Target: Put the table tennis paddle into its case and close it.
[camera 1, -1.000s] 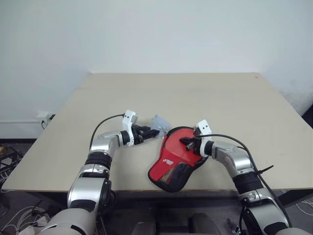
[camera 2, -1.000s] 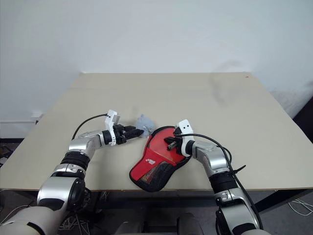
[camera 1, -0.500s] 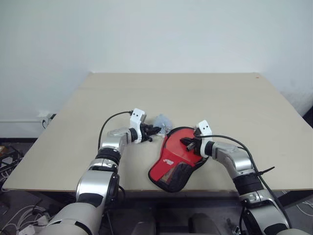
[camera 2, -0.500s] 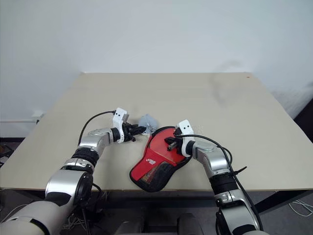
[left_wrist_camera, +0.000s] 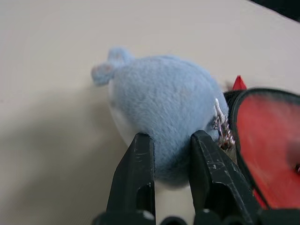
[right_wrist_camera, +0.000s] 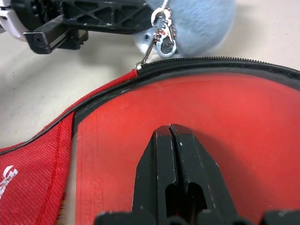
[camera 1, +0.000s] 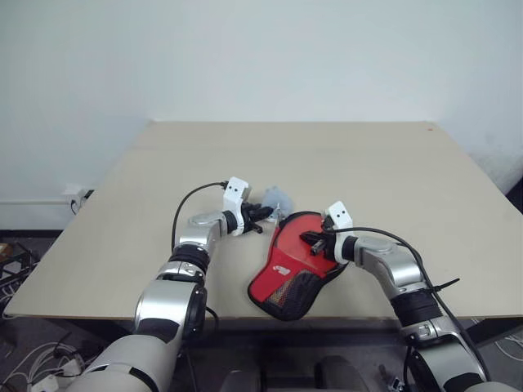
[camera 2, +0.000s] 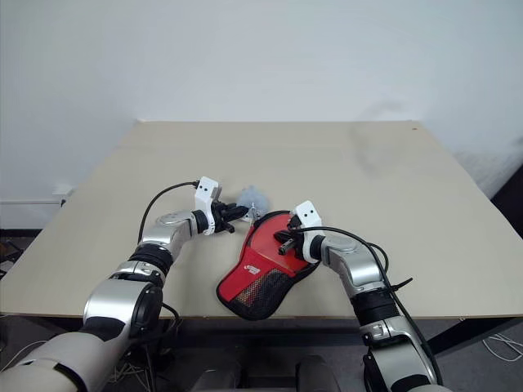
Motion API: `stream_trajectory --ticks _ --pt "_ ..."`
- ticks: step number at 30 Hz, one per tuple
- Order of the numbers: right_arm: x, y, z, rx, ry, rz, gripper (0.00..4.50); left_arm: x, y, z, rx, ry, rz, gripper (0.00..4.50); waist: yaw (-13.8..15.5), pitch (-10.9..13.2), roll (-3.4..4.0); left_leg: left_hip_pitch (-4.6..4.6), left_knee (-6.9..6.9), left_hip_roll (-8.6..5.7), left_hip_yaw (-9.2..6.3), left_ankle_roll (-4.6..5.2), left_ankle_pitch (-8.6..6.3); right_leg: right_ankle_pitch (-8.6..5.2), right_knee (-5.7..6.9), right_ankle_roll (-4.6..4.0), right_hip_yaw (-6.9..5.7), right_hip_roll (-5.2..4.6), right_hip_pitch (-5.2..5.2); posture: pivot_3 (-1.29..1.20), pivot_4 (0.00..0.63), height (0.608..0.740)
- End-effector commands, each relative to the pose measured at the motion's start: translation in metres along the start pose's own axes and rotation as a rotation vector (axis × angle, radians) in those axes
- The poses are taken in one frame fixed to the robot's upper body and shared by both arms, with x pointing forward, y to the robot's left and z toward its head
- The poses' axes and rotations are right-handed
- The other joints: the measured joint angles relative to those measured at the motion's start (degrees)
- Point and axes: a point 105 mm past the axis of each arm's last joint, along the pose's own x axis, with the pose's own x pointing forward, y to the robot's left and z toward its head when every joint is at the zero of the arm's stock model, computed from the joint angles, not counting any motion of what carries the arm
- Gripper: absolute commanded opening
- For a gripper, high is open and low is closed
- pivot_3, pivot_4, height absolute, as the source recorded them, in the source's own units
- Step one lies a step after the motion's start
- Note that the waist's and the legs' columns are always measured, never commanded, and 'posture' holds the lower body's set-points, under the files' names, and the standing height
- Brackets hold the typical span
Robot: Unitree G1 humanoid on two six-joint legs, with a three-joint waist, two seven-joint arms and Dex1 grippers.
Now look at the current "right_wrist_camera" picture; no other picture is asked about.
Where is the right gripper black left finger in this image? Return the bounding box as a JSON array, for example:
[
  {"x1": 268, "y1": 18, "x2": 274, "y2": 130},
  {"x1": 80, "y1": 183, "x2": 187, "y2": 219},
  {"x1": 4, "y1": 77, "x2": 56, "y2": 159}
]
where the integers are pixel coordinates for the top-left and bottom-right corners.
[{"x1": 135, "y1": 125, "x2": 178, "y2": 217}]

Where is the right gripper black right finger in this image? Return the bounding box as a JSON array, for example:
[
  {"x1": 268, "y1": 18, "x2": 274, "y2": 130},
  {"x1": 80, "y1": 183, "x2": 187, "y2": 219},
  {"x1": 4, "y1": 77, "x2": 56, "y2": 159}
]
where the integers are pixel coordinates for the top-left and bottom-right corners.
[{"x1": 170, "y1": 125, "x2": 238, "y2": 217}]

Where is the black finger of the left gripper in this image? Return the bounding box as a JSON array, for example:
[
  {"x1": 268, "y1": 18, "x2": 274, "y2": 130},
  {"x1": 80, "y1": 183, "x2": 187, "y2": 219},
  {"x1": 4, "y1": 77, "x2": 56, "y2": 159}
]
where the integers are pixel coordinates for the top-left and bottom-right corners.
[{"x1": 61, "y1": 0, "x2": 154, "y2": 35}]

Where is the red table tennis paddle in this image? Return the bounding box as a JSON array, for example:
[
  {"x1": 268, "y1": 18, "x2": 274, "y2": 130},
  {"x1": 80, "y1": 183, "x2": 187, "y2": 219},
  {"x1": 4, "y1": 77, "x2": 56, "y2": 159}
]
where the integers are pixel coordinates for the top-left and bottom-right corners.
[{"x1": 77, "y1": 72, "x2": 300, "y2": 225}]

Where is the silver keychain clasp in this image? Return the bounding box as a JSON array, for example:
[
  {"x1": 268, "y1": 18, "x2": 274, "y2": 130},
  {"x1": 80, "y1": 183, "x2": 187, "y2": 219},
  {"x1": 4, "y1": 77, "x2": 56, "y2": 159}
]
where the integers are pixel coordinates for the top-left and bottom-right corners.
[{"x1": 150, "y1": 0, "x2": 178, "y2": 59}]

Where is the grey fluffy pompom keychain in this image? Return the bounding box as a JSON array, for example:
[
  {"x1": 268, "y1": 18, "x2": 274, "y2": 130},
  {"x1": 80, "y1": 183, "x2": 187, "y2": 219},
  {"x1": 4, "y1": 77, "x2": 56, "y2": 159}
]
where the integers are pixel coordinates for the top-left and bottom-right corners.
[{"x1": 135, "y1": 0, "x2": 236, "y2": 59}]

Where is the red black paddle case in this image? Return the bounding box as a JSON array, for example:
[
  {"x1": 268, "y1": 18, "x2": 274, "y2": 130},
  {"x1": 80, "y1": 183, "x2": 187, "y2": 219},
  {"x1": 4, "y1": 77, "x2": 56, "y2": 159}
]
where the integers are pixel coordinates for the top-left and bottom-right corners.
[{"x1": 0, "y1": 55, "x2": 300, "y2": 225}]

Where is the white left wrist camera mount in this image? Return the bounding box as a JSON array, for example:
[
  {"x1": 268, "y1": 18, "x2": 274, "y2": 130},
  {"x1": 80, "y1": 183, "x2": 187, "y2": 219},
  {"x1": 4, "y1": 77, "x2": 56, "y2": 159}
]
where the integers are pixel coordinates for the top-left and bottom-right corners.
[{"x1": 0, "y1": 0, "x2": 26, "y2": 43}]

